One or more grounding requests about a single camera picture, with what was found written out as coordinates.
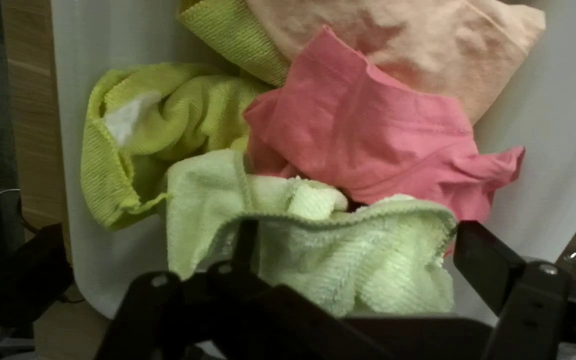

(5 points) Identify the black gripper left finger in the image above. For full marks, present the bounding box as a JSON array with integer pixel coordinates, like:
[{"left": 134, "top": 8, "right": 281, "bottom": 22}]
[{"left": 95, "top": 217, "right": 396, "bottom": 360}]

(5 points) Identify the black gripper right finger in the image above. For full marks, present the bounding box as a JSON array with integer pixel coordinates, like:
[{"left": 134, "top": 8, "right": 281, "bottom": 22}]
[{"left": 455, "top": 217, "right": 576, "bottom": 360}]

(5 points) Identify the pale green cloth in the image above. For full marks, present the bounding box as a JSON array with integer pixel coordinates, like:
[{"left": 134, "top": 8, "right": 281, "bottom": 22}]
[{"left": 164, "top": 147, "right": 460, "bottom": 317}]

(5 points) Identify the lime green cloth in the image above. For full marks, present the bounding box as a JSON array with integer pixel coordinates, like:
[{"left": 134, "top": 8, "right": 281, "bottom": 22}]
[{"left": 78, "top": 0, "right": 290, "bottom": 230}]

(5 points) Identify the pink cloth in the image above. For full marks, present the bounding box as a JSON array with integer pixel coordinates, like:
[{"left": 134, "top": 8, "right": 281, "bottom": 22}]
[{"left": 242, "top": 26, "right": 527, "bottom": 224}]

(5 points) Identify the peach cloth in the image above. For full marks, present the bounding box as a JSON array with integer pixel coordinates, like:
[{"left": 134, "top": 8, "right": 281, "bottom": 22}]
[{"left": 247, "top": 0, "right": 549, "bottom": 126}]

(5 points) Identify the brown cardboard box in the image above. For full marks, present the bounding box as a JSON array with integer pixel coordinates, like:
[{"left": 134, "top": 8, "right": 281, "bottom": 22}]
[{"left": 0, "top": 0, "right": 70, "bottom": 231}]

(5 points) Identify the white plastic bin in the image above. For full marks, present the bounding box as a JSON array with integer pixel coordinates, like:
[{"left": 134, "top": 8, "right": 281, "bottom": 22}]
[{"left": 48, "top": 0, "right": 576, "bottom": 322}]

